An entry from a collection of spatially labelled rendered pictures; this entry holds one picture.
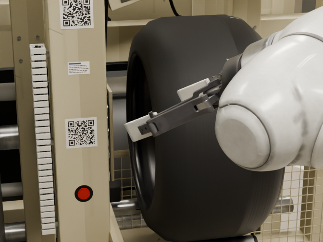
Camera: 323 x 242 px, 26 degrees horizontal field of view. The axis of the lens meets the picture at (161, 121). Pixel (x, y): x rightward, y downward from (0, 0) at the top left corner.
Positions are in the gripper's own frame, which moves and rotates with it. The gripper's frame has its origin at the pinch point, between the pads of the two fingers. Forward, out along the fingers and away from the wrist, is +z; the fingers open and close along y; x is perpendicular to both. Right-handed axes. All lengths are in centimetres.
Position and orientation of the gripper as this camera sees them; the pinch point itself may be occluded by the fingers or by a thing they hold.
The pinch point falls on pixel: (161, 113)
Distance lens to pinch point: 110.0
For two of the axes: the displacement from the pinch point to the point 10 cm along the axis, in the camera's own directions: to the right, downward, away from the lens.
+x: -4.5, -8.8, -1.2
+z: -6.6, 2.5, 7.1
